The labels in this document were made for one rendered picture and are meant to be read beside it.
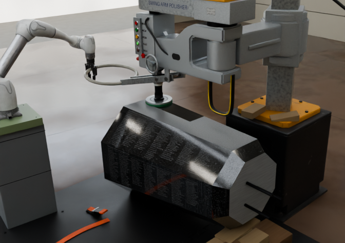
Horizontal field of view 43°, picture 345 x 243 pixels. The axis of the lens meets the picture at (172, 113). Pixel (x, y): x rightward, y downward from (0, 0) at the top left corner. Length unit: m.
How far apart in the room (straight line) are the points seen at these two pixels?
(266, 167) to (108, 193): 1.53
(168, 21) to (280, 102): 1.06
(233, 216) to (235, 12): 1.27
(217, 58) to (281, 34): 0.59
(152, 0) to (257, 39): 0.79
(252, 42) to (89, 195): 1.92
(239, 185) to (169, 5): 1.28
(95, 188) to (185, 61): 1.53
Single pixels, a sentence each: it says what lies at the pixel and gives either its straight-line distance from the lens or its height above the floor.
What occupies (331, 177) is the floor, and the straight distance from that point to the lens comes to 4.22.
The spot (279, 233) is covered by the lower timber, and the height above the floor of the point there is 0.10.
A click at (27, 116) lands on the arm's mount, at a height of 0.86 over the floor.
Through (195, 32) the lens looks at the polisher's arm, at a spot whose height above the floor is 1.48.
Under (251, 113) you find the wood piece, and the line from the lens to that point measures 3.28.
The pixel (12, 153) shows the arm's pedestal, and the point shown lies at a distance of 3.39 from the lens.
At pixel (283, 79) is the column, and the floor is 1.04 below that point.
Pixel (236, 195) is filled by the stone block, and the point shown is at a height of 0.55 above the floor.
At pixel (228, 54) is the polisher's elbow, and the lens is 2.83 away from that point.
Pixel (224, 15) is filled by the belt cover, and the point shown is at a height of 1.62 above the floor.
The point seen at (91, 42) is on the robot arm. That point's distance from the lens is 3.99.
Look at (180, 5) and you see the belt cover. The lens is 2.96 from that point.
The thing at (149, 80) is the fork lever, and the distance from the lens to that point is 3.45.
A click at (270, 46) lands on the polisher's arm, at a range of 3.15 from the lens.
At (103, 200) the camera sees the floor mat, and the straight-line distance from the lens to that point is 3.79.
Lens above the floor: 2.08
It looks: 23 degrees down
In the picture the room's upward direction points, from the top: 2 degrees counter-clockwise
